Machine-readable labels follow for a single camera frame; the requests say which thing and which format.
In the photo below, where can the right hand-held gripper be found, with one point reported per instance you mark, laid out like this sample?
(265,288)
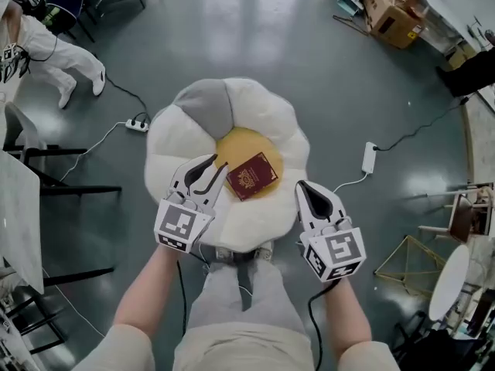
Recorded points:
(336,251)

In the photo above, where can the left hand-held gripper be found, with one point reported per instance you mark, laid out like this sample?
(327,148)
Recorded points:
(178,222)

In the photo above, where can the dark red book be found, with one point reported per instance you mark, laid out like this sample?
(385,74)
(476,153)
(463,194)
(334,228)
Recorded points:
(251,176)

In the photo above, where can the fried-egg shaped plush cushion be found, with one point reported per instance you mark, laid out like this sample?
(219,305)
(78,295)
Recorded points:
(267,106)

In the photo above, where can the person's left forearm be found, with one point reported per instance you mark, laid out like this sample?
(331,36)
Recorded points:
(147,292)

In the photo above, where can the person's right forearm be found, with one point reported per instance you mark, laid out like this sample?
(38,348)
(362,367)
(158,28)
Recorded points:
(348,315)

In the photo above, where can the person's right shoe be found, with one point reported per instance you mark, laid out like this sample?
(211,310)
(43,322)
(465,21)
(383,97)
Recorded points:
(263,253)

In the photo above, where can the person's shoe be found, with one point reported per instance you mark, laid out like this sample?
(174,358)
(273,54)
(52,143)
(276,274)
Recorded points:
(263,253)
(224,254)

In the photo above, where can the white power strip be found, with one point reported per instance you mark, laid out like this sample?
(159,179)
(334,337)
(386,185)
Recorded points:
(137,125)
(369,157)

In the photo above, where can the person's left shoe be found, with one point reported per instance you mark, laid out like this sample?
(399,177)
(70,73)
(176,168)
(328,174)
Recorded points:
(224,254)

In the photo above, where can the person's grey trousers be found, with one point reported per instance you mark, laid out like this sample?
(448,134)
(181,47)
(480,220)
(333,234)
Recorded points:
(270,296)

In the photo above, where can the wooden chair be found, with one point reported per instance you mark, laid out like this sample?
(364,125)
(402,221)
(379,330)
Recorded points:
(460,218)

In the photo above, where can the round white side table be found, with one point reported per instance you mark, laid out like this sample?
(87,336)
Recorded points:
(448,284)

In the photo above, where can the person's beige shirt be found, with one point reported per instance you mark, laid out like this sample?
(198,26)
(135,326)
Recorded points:
(239,350)

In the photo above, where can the white marble table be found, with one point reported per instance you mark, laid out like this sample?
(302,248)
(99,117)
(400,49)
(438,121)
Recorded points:
(19,222)

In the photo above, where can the black bag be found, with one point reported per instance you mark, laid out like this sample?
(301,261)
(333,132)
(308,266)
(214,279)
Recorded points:
(437,350)

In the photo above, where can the grey chair with black legs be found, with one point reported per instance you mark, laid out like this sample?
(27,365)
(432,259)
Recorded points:
(19,126)

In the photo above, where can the wooden stick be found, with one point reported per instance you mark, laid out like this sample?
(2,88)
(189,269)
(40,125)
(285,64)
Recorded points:
(350,24)

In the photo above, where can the large cardboard box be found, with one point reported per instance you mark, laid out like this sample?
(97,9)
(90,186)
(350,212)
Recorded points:
(394,21)

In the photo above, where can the teal dustpan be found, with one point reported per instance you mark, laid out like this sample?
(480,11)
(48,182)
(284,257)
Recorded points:
(348,5)

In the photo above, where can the long white table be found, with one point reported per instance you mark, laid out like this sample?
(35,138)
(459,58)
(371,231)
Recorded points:
(444,6)

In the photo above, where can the black frame stool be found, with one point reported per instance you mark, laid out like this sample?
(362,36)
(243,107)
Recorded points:
(35,323)

